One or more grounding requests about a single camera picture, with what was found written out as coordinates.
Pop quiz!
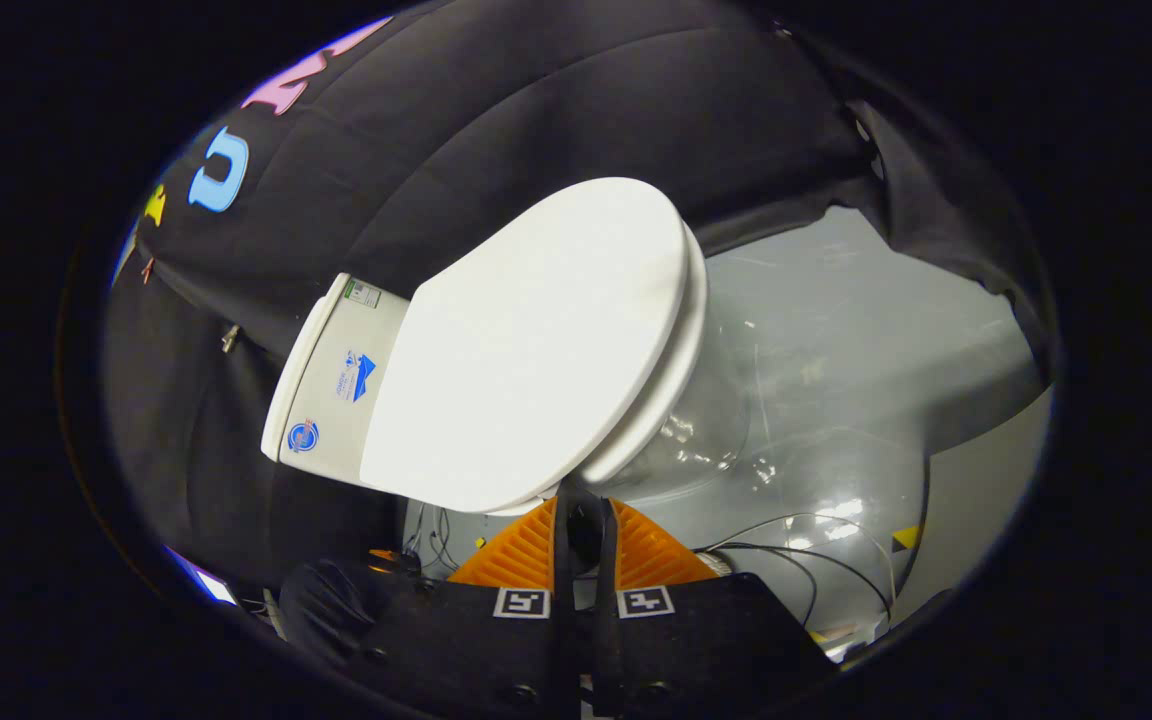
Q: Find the lit monitor screen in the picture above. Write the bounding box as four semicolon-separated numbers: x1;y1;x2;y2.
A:
164;545;240;607

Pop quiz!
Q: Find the white toilet seat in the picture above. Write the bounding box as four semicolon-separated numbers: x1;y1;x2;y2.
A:
576;224;710;491

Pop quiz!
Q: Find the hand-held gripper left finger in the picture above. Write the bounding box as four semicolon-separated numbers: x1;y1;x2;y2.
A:
364;496;578;720

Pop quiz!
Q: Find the white toilet with tank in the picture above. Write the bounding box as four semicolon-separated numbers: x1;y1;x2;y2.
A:
260;271;753;517

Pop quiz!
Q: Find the thin black floor cable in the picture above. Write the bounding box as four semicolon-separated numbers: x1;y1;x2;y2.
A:
704;543;821;629

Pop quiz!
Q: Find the thin grey floor cable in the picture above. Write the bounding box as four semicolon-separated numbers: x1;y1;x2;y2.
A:
694;511;899;606

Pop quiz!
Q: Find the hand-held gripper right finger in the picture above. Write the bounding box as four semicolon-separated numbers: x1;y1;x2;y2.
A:
590;497;839;720

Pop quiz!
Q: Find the black backdrop cloth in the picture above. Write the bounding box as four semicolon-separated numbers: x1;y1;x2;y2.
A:
99;0;1064;606

